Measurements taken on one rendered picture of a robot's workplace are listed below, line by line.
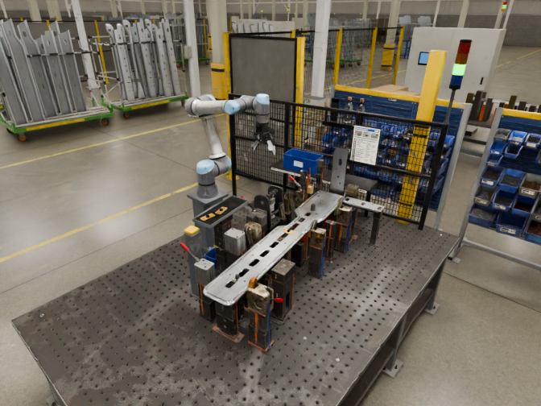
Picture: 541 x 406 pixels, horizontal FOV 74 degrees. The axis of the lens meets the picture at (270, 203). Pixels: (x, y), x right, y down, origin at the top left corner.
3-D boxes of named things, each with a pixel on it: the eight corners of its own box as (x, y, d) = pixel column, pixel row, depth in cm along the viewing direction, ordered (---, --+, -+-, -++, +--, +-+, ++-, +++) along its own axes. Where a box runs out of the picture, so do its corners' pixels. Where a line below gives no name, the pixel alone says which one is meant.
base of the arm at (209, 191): (192, 194, 246) (190, 180, 242) (208, 187, 256) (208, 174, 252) (206, 200, 237) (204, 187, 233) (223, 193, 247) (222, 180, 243)
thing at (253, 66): (303, 203, 472) (312, 36, 379) (296, 206, 463) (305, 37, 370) (233, 176, 550) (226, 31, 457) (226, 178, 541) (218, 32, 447)
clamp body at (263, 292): (267, 356, 177) (268, 301, 160) (243, 343, 184) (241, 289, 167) (278, 341, 185) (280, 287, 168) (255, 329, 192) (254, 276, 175)
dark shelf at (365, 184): (369, 194, 271) (369, 191, 269) (269, 169, 313) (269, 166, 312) (377, 184, 287) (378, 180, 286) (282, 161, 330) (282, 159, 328)
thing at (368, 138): (376, 166, 282) (382, 128, 268) (348, 160, 293) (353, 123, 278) (377, 165, 284) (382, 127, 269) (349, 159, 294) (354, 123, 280)
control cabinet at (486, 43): (396, 122, 831) (417, 2, 717) (406, 118, 867) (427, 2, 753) (470, 137, 738) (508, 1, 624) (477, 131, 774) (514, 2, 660)
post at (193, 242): (199, 299, 212) (192, 237, 191) (189, 295, 215) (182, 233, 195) (208, 292, 217) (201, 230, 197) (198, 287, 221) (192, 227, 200)
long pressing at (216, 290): (234, 310, 165) (234, 308, 164) (198, 292, 176) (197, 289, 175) (346, 197, 268) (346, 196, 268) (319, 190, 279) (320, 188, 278)
